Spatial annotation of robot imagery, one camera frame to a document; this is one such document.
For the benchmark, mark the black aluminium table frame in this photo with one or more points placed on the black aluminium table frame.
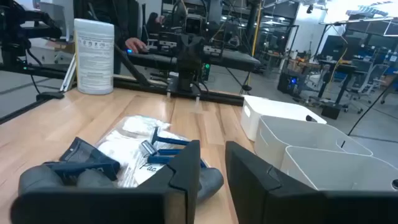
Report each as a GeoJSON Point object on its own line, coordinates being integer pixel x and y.
{"type": "Point", "coordinates": [217, 98]}

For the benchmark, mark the black standing desk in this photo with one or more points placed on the black standing desk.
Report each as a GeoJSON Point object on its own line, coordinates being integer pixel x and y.
{"type": "Point", "coordinates": [339, 67]}

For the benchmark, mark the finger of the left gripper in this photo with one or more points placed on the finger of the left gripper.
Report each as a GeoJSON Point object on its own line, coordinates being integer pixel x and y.
{"type": "Point", "coordinates": [199, 53]}
{"type": "Point", "coordinates": [186, 53]}

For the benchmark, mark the white office chair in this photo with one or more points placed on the white office chair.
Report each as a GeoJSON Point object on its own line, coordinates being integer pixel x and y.
{"type": "Point", "coordinates": [373, 77]}

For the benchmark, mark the black computer tower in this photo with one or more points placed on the black computer tower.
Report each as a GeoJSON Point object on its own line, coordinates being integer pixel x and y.
{"type": "Point", "coordinates": [287, 84]}

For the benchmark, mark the person's hand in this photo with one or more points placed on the person's hand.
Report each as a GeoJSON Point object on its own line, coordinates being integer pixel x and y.
{"type": "Point", "coordinates": [135, 43]}

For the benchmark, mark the person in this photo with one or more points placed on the person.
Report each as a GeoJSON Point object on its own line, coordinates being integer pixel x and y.
{"type": "Point", "coordinates": [124, 18]}
{"type": "Point", "coordinates": [153, 23]}

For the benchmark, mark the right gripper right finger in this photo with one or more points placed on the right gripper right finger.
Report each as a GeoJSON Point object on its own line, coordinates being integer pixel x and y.
{"type": "Point", "coordinates": [280, 205]}

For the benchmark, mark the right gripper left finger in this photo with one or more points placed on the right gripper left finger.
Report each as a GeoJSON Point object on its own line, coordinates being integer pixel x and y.
{"type": "Point", "coordinates": [124, 205]}

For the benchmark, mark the translucent grey storage bin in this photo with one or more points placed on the translucent grey storage bin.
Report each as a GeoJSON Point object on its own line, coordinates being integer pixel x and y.
{"type": "Point", "coordinates": [270, 140]}
{"type": "Point", "coordinates": [342, 168]}

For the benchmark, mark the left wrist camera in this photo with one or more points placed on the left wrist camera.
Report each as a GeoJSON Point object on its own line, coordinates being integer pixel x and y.
{"type": "Point", "coordinates": [193, 25]}

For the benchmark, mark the silver metal bars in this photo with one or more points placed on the silver metal bars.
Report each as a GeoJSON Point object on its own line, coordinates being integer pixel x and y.
{"type": "Point", "coordinates": [70, 76]}

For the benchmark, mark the white opaque storage bin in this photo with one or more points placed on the white opaque storage bin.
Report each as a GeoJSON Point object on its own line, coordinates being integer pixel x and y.
{"type": "Point", "coordinates": [267, 109]}

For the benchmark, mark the black box green light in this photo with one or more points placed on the black box green light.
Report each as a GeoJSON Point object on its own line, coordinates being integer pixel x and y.
{"type": "Point", "coordinates": [206, 73]}

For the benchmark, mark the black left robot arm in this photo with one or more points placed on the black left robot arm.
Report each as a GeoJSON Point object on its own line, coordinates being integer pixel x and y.
{"type": "Point", "coordinates": [188, 82]}

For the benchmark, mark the blue disposable razor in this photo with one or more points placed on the blue disposable razor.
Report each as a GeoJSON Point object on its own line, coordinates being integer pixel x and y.
{"type": "Point", "coordinates": [158, 159]}
{"type": "Point", "coordinates": [171, 140]}
{"type": "Point", "coordinates": [169, 152]}

